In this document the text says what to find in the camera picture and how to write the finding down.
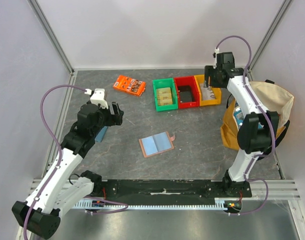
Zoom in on gold cards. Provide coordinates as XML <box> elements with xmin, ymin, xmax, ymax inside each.
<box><xmin>156</xmin><ymin>87</ymin><xmax>173</xmax><ymax>106</ymax></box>

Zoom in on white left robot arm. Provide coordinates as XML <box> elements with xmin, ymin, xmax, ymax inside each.
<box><xmin>11</xmin><ymin>101</ymin><xmax>124</xmax><ymax>240</ymax></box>

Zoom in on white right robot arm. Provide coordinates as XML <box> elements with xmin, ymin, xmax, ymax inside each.
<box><xmin>204</xmin><ymin>49</ymin><xmax>279</xmax><ymax>197</ymax></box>

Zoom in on teal card wallet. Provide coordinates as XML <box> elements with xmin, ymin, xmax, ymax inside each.
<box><xmin>95</xmin><ymin>126</ymin><xmax>108</xmax><ymax>143</ymax></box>

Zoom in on white cards in yellow bin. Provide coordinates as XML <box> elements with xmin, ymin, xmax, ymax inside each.
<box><xmin>199</xmin><ymin>83</ymin><xmax>216</xmax><ymax>101</ymax></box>

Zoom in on black card in red bin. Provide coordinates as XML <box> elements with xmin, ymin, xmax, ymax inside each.
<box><xmin>177</xmin><ymin>85</ymin><xmax>194</xmax><ymax>103</ymax></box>

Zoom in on yellow plastic bin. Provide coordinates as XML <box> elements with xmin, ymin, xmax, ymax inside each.
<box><xmin>194</xmin><ymin>74</ymin><xmax>222</xmax><ymax>107</ymax></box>

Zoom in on red plastic bin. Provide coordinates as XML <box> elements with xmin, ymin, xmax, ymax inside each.
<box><xmin>174</xmin><ymin>75</ymin><xmax>200</xmax><ymax>109</ymax></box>

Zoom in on orange snack box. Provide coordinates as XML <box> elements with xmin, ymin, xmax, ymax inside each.
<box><xmin>113</xmin><ymin>75</ymin><xmax>146</xmax><ymax>97</ymax></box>

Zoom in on green plastic bin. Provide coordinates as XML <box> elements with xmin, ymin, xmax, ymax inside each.
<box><xmin>153</xmin><ymin>78</ymin><xmax>179</xmax><ymax>112</ymax></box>

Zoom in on blue razor box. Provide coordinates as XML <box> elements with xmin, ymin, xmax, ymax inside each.
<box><xmin>233</xmin><ymin>103</ymin><xmax>244</xmax><ymax>129</ymax></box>

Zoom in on cream and mustard tote bag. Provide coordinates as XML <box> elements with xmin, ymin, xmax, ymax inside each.
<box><xmin>220</xmin><ymin>81</ymin><xmax>294</xmax><ymax>157</ymax></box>

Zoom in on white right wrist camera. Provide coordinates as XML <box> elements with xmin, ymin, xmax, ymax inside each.
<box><xmin>212</xmin><ymin>47</ymin><xmax>221</xmax><ymax>69</ymax></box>

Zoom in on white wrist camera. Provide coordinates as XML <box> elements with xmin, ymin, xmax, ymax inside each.
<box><xmin>212</xmin><ymin>47</ymin><xmax>221</xmax><ymax>69</ymax></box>
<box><xmin>85</xmin><ymin>88</ymin><xmax>109</xmax><ymax>109</ymax></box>

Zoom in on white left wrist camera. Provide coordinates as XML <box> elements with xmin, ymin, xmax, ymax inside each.
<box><xmin>85</xmin><ymin>88</ymin><xmax>109</xmax><ymax>109</ymax></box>

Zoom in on aluminium corner post right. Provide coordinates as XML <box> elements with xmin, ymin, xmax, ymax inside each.
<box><xmin>248</xmin><ymin>0</ymin><xmax>293</xmax><ymax>72</ymax></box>

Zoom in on aluminium corner post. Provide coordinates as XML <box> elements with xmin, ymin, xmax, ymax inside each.
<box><xmin>28</xmin><ymin>0</ymin><xmax>75</xmax><ymax>75</ymax></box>
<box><xmin>248</xmin><ymin>0</ymin><xmax>293</xmax><ymax>72</ymax></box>

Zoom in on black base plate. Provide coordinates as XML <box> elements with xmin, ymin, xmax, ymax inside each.
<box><xmin>90</xmin><ymin>179</ymin><xmax>252</xmax><ymax>205</ymax></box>

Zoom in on aluminium corner post left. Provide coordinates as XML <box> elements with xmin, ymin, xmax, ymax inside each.
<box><xmin>28</xmin><ymin>0</ymin><xmax>75</xmax><ymax>75</ymax></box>

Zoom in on slotted cable duct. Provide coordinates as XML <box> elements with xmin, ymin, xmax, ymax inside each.
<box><xmin>72</xmin><ymin>198</ymin><xmax>242</xmax><ymax>211</ymax></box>

